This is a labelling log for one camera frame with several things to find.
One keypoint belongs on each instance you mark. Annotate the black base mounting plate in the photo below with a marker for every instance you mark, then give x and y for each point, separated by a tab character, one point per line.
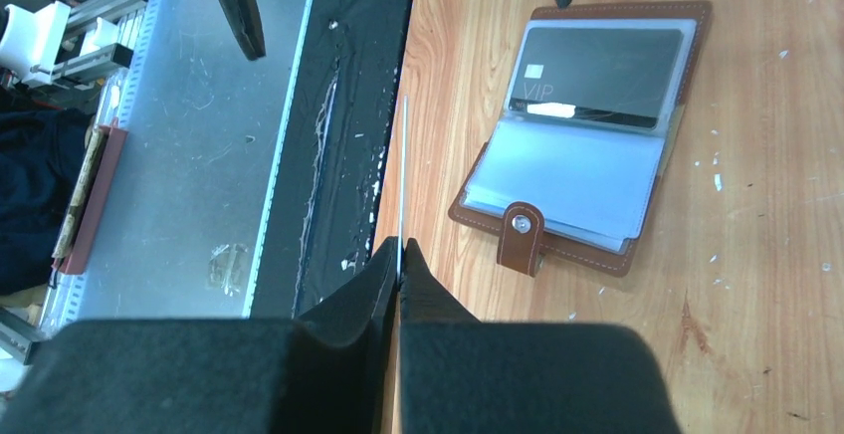
325	189

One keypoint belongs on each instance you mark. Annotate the dark grey card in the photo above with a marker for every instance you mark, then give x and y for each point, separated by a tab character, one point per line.
619	72

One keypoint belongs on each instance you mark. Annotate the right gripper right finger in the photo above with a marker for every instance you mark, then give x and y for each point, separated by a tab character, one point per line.
458	374

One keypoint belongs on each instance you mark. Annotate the brown leather card holder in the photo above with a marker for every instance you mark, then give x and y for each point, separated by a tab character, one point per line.
569	189

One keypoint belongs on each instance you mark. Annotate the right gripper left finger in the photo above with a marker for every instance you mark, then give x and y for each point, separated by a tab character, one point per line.
321	372

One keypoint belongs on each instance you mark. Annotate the thin card edge-on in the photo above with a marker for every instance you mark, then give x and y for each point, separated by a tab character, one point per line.
402	189

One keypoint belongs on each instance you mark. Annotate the aluminium rail frame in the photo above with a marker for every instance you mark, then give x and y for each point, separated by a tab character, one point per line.
186	217

